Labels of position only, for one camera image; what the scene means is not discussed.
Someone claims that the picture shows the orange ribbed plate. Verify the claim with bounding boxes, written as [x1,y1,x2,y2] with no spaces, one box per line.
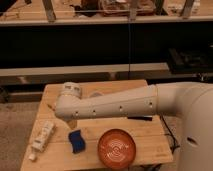
[97,129,136,170]

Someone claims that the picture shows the black floor cables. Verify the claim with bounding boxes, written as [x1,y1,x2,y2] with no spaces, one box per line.
[159,114,181,154]

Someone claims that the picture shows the white lotion bottle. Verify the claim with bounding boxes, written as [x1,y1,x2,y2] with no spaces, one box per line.
[28,121,55,162]

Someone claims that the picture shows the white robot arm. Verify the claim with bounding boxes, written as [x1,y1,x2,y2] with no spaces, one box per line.
[55,82,213,171]

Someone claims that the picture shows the clear plastic cup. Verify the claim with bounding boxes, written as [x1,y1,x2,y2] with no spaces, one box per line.
[89,92,103,98]

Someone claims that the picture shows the blue sponge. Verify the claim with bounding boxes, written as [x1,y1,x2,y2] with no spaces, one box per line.
[68,130,86,154]

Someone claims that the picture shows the wooden shelf rack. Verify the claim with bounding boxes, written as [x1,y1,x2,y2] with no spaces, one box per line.
[0,0,213,27]

